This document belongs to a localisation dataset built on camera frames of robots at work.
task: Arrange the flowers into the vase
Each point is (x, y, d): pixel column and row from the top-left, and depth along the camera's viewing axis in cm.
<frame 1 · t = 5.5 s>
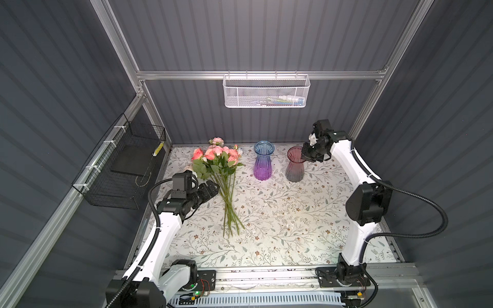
left hand: (213, 190, 80), fingers open
right hand: (303, 157, 90), fingers closed
pink red glass vase: (295, 171, 107), point 2 cm above the table
blue purple glass vase: (262, 165, 96), point 13 cm above the table
bunch of artificial flowers: (219, 162, 101), point 11 cm above the table

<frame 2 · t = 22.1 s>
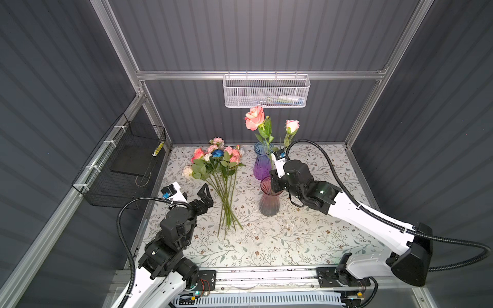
left hand: (198, 190, 68), fingers open
right hand: (272, 173, 74), fingers closed
pink red glass vase: (269, 195, 76), point 21 cm above the table
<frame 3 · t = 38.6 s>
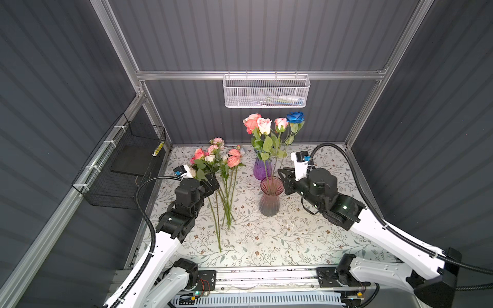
left hand: (206, 177, 74), fingers open
right hand: (282, 171, 68), fingers open
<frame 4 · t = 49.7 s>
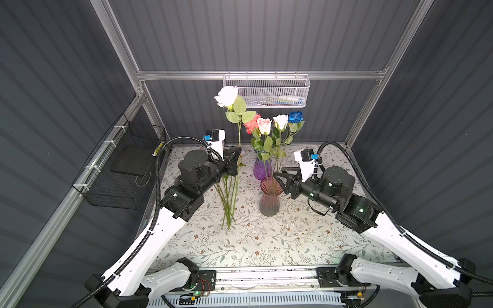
left hand: (241, 148, 62), fingers closed
right hand: (280, 174, 61), fingers open
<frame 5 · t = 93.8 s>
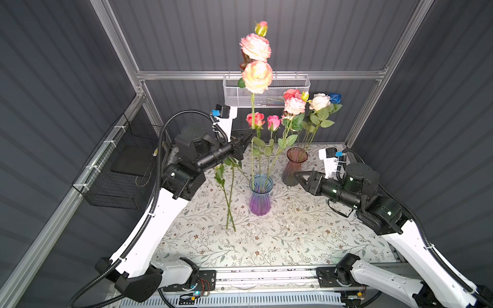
left hand: (254, 129, 55), fingers closed
right hand: (297, 177, 60), fingers open
pink red glass vase: (296, 156, 95), point 17 cm above the table
blue purple glass vase: (260, 187, 84), point 17 cm above the table
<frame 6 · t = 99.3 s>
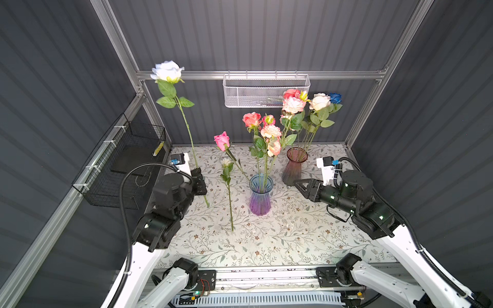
left hand: (200, 170, 65), fingers closed
right hand: (298, 184, 64), fingers open
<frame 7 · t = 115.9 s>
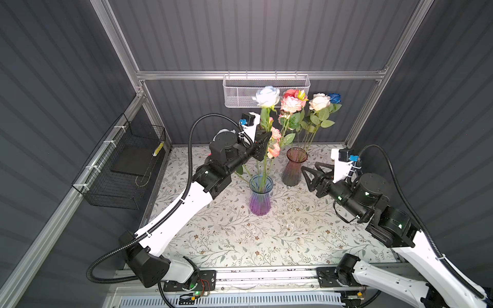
left hand: (269, 131, 62), fingers closed
right hand: (311, 168, 58), fingers open
